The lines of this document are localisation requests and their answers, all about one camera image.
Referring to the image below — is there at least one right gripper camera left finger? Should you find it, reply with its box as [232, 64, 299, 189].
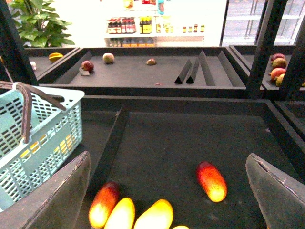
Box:
[0, 151, 91, 229]

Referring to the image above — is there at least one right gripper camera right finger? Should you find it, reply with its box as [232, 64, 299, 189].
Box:
[245, 154, 305, 229]

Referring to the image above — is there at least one light blue plastic basket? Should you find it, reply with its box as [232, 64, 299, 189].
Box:
[0, 86, 84, 210]

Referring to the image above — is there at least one brown basket handle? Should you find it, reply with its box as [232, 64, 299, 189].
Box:
[0, 81, 66, 144]

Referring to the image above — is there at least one red yellow mango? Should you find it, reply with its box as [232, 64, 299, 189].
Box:
[196, 161, 228, 203]

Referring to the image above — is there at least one dark wooden display stand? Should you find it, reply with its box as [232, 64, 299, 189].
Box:
[0, 0, 305, 229]

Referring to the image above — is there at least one red apple on shelf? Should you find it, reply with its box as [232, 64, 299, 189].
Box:
[81, 60, 94, 73]

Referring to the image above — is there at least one green potted plant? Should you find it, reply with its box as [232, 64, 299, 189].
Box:
[7, 0, 75, 48]

